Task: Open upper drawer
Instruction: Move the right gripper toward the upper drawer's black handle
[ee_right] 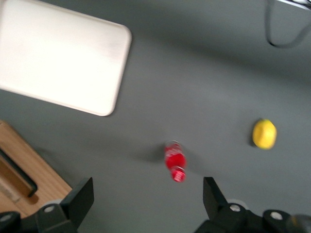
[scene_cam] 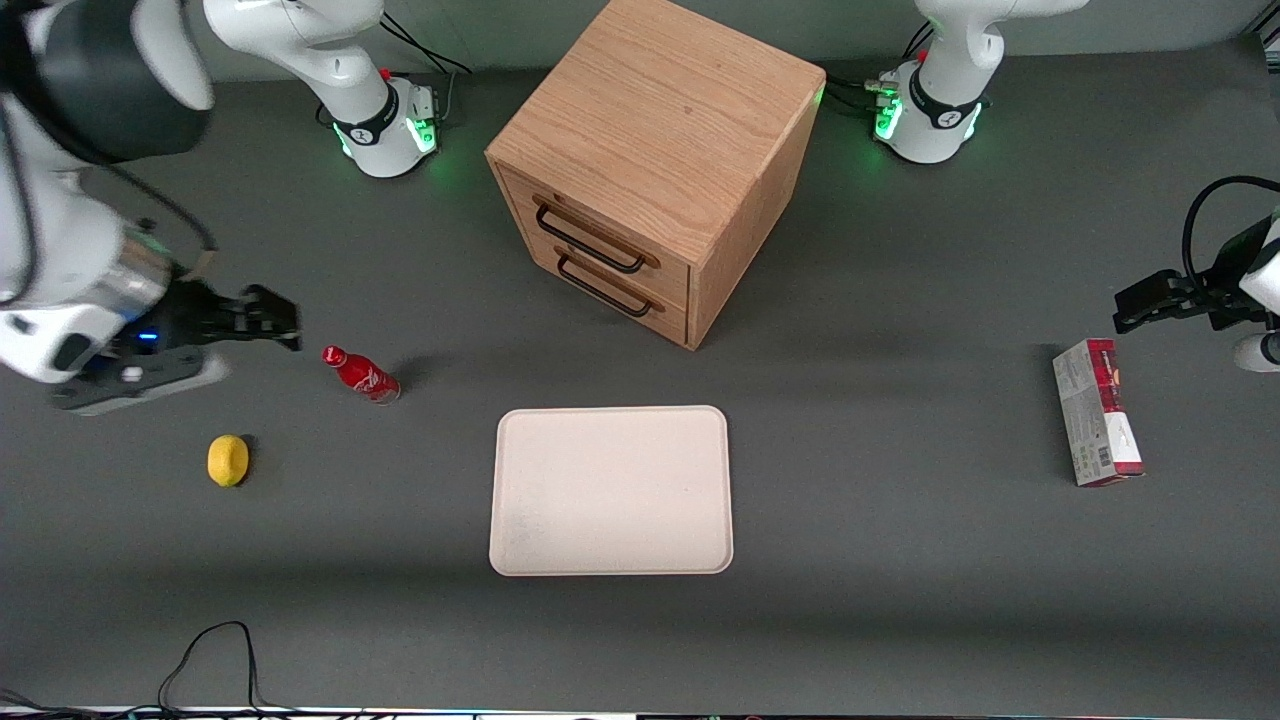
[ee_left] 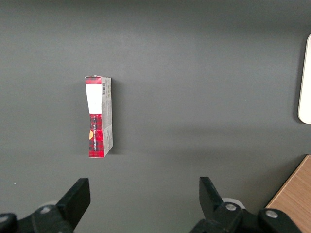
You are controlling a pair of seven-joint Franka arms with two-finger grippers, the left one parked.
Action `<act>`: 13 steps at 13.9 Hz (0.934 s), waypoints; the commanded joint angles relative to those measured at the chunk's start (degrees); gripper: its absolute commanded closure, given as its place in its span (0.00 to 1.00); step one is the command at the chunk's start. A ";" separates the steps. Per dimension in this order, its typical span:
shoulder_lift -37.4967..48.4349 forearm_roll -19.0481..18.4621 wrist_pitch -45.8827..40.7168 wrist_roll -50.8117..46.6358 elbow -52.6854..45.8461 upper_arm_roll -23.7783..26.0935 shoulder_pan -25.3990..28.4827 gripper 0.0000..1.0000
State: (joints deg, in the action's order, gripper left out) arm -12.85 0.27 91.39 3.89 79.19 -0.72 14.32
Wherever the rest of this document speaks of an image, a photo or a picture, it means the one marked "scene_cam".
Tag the grey and red carton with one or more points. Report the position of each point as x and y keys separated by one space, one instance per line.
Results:
x=1090 y=415

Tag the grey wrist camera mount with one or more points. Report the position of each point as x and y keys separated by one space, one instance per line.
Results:
x=140 y=385

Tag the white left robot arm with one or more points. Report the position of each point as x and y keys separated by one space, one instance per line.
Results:
x=950 y=60

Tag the beige plastic tray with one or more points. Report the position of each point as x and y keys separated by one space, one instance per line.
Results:
x=612 y=490

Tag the yellow lemon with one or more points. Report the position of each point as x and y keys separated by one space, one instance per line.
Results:
x=228 y=461

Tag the red cola bottle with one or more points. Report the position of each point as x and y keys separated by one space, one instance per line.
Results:
x=362 y=377

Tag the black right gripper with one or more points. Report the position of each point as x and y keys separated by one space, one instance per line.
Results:
x=194 y=314

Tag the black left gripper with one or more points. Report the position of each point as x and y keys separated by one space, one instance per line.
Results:
x=1222 y=288

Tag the wooden closed drawer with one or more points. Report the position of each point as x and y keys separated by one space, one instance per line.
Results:
x=672 y=322

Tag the wooden drawer cabinet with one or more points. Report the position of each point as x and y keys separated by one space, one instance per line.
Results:
x=680 y=100

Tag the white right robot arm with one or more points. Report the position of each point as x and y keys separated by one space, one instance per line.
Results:
x=335 y=45

